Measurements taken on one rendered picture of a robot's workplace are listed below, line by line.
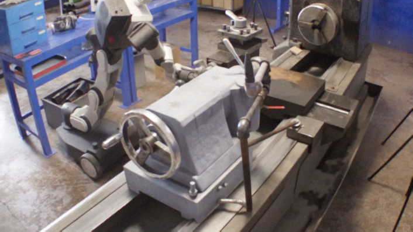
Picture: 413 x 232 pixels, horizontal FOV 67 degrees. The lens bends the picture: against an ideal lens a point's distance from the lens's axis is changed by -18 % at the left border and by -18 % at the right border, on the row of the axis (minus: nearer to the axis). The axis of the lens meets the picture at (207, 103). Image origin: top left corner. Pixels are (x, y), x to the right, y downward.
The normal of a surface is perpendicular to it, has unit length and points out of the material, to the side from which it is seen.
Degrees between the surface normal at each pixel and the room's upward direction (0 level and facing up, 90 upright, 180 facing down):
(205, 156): 66
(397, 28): 90
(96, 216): 0
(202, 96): 0
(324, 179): 0
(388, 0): 90
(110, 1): 37
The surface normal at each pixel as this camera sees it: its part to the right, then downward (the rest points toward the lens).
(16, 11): 0.82, 0.26
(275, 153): -0.02, -0.88
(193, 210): -0.57, 0.40
